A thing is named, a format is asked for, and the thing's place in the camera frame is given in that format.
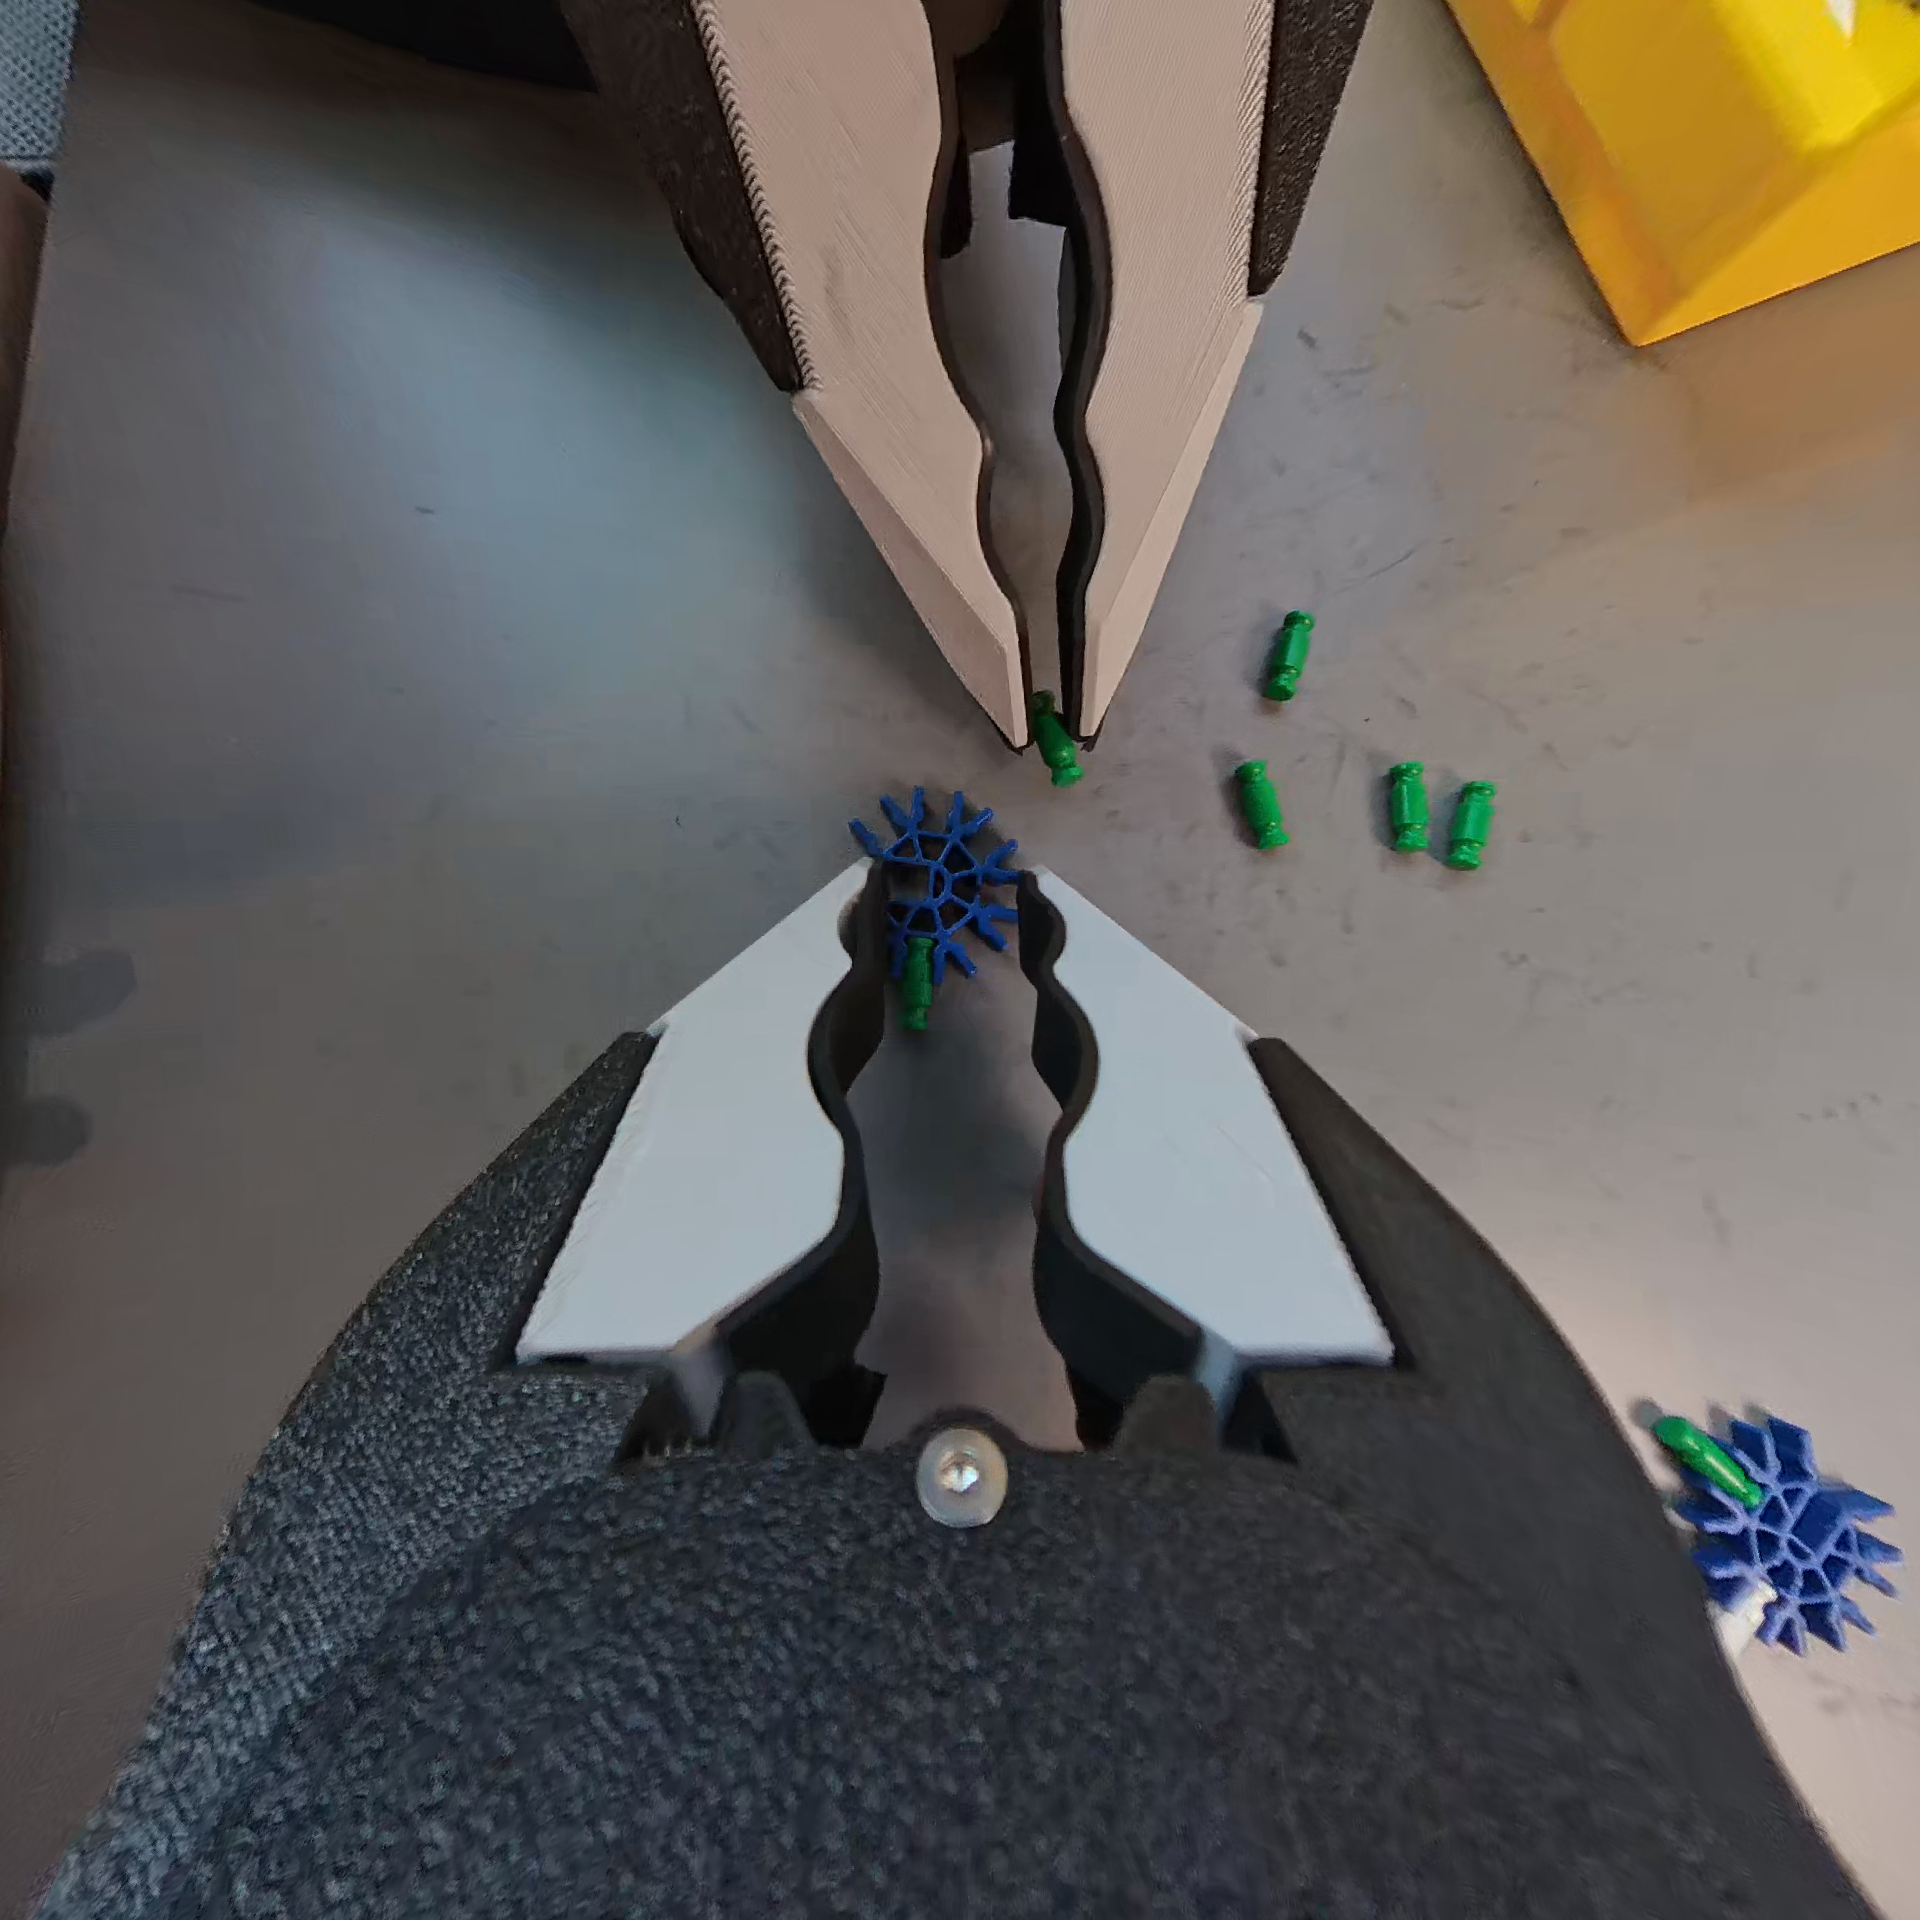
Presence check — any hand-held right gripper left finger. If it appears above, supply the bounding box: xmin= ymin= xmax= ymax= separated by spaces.
xmin=517 ymin=862 xmax=889 ymax=1442

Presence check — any person's beige jacket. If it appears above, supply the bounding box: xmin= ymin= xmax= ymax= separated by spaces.
xmin=0 ymin=158 xmax=51 ymax=633

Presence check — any yellow plastic bin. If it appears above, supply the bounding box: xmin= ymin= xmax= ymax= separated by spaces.
xmin=1443 ymin=0 xmax=1920 ymax=348

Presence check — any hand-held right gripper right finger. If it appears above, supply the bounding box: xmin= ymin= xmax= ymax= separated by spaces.
xmin=1020 ymin=867 xmax=1397 ymax=1454

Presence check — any person's left hand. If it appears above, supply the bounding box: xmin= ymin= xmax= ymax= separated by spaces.
xmin=951 ymin=0 xmax=1052 ymax=145

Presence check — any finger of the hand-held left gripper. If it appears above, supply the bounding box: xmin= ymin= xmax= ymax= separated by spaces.
xmin=703 ymin=0 xmax=1039 ymax=747
xmin=1050 ymin=0 xmax=1281 ymax=751

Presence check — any grey chair seat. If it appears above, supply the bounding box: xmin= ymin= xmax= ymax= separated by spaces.
xmin=0 ymin=0 xmax=81 ymax=169

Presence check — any blue snowflake connector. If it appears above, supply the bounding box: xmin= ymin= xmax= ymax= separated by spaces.
xmin=849 ymin=786 xmax=1024 ymax=991
xmin=1669 ymin=1413 xmax=1905 ymax=1657

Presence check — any grey desk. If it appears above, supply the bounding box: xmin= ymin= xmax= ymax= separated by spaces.
xmin=0 ymin=0 xmax=1920 ymax=1920

